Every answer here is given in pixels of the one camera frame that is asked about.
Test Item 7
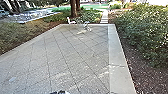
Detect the dark grey trash bag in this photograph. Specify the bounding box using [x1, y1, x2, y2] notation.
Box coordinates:
[49, 89, 72, 94]

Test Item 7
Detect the white outdoor chair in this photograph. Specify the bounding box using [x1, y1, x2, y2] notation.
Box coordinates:
[66, 16, 78, 26]

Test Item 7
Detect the green shrub bed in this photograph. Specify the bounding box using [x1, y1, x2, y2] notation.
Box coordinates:
[42, 7, 103, 25]
[114, 2, 168, 69]

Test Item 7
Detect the large tree trunk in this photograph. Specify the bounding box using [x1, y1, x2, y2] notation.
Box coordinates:
[69, 0, 82, 18]

